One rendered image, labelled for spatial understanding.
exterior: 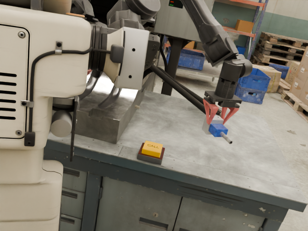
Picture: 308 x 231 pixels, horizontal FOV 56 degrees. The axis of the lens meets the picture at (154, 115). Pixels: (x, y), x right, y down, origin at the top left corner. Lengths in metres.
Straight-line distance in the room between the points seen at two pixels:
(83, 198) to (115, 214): 0.13
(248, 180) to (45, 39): 0.76
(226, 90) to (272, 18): 7.03
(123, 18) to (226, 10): 7.09
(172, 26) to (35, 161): 1.29
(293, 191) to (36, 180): 0.77
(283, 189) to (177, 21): 1.08
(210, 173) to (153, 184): 0.20
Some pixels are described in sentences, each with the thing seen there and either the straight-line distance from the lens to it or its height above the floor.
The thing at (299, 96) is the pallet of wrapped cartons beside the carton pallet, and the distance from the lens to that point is 5.16.
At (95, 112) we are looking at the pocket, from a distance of 1.03.
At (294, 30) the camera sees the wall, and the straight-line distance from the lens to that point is 8.07.
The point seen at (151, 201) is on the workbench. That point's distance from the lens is 1.09.
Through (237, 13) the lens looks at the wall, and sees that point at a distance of 7.71.
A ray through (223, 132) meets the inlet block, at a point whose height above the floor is 0.94.
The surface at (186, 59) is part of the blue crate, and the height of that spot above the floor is 0.39.
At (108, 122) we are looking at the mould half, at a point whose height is 0.87.
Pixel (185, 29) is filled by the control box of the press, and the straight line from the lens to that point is 1.73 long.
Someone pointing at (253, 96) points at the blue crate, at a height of 0.11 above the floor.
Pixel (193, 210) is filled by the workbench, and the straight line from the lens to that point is 1.09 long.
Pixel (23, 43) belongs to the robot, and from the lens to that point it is 0.48.
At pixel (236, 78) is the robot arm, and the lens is 0.89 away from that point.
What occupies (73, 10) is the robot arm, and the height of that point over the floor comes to 1.19.
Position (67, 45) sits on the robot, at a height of 1.20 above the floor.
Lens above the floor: 1.30
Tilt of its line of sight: 23 degrees down
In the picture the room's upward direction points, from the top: 12 degrees clockwise
